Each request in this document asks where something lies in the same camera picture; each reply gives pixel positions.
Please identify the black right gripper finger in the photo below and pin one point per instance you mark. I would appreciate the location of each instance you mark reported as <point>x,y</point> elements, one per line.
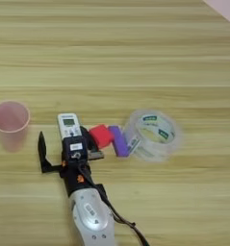
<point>85,134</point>
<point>42,150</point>

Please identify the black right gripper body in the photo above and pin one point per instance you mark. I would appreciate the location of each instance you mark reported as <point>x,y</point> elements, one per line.
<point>71,182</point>

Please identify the red cube block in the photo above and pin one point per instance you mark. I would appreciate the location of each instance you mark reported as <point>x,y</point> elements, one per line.
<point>101,136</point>

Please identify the white air conditioner remote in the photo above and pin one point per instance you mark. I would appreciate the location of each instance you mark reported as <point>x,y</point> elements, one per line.
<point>69,125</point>

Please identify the purple rectangular block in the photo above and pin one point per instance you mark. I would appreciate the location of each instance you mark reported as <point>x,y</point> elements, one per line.
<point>119,142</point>

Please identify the pink plastic cup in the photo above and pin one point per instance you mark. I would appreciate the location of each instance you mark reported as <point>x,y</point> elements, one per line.
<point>10,126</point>

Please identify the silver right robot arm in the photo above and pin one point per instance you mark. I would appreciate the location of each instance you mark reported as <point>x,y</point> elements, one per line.
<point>92,217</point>

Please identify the clear packing tape roll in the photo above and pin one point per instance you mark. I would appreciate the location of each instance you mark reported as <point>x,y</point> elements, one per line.
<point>135,141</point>

